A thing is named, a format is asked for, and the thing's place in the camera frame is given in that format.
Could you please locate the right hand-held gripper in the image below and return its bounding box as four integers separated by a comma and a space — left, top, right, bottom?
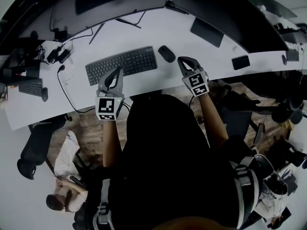
177, 56, 210, 98

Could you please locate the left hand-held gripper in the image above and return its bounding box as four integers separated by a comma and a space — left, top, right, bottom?
95, 66, 126, 122

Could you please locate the person's left forearm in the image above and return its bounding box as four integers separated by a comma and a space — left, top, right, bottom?
102, 119, 123, 170

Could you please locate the person's right forearm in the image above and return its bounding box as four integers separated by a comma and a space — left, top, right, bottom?
198, 92, 229, 149

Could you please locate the small black keyboard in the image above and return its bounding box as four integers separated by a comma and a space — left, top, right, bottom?
18, 79, 44, 98

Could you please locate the grey compact keyboard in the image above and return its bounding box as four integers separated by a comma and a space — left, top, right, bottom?
285, 49, 300, 62

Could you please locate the black v-shaped monitor stand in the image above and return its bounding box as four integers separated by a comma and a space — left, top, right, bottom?
89, 17, 142, 45

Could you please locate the small black pouch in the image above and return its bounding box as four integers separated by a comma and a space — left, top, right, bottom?
231, 55, 251, 71

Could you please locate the black power adapter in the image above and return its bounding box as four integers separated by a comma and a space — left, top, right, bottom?
58, 48, 71, 64
46, 48, 58, 63

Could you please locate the large curved black monitor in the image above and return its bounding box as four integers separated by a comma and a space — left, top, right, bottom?
166, 0, 290, 54

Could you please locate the black flat monitor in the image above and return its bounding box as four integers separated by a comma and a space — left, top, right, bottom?
0, 47, 41, 86

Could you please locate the person's black clothing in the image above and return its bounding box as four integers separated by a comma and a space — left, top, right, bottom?
105, 93, 252, 230

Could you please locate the black mesh office chair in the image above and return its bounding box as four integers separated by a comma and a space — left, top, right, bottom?
16, 115, 70, 181

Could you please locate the black monitor base plate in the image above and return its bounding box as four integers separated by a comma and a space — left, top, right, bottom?
190, 17, 225, 48

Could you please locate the black power cable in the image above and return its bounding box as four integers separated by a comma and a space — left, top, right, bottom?
57, 65, 96, 114

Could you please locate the grey harness strap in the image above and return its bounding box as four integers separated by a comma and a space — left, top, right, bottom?
229, 155, 262, 228
92, 178, 113, 230

